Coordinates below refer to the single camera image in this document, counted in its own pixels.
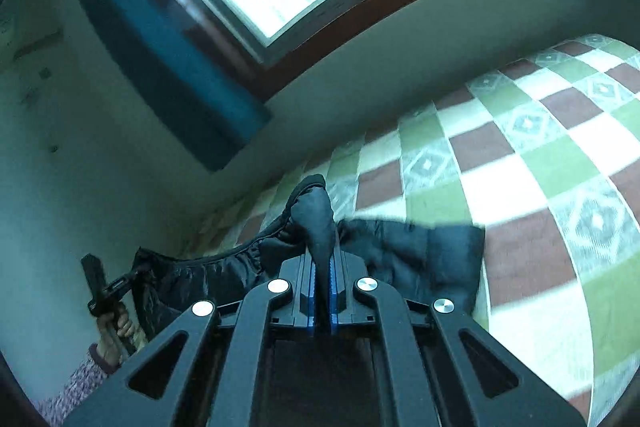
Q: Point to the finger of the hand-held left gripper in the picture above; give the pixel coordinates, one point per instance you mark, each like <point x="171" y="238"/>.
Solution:
<point x="122" y="283"/>

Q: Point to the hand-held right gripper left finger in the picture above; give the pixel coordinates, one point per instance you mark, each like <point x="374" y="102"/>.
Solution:
<point x="312" y="302"/>

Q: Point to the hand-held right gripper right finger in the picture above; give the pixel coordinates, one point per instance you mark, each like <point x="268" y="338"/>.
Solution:
<point x="333" y="312"/>

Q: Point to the black puffer jacket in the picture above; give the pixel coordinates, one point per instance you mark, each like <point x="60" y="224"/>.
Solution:
<point x="410" y="252"/>

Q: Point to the person's left forearm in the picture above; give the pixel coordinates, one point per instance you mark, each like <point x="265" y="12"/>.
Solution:
<point x="75" y="387"/>

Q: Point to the person's left hand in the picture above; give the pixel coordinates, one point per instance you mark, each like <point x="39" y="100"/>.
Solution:
<point x="112" y="332"/>

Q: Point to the checked bed blanket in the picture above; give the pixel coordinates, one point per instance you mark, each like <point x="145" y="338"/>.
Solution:
<point x="525" y="187"/>

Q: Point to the teal curtain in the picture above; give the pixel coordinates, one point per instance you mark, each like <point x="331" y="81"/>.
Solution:
<point x="165" y="57"/>

